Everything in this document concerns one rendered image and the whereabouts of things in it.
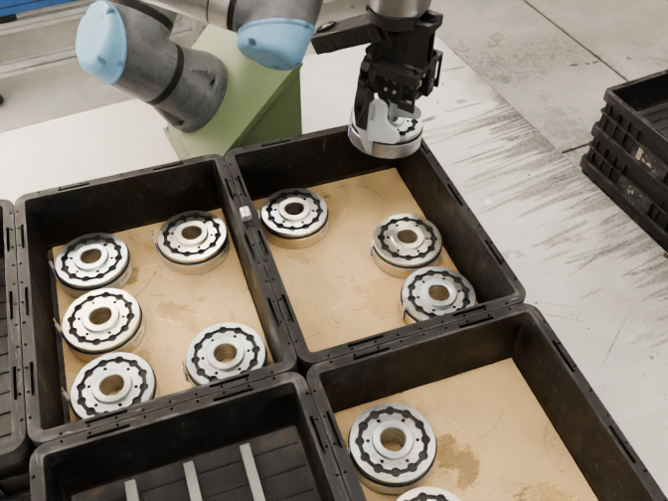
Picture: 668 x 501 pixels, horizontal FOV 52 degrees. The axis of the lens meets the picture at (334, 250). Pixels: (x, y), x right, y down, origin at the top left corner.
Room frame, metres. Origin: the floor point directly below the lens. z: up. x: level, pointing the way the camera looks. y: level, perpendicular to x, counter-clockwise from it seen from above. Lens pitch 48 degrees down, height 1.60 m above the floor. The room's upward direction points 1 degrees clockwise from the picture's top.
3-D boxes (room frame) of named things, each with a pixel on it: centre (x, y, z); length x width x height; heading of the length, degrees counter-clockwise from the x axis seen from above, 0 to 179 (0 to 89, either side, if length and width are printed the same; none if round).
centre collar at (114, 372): (0.43, 0.27, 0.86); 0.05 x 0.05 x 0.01
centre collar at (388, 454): (0.36, -0.07, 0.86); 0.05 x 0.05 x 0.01
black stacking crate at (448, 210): (0.66, -0.04, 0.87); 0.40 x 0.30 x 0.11; 20
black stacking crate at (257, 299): (0.56, 0.24, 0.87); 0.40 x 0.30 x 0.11; 20
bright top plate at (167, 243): (0.69, 0.21, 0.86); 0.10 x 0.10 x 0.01
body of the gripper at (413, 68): (0.75, -0.08, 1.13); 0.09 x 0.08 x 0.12; 58
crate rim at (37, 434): (0.56, 0.24, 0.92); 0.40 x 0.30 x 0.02; 20
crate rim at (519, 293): (0.66, -0.04, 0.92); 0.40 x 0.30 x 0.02; 20
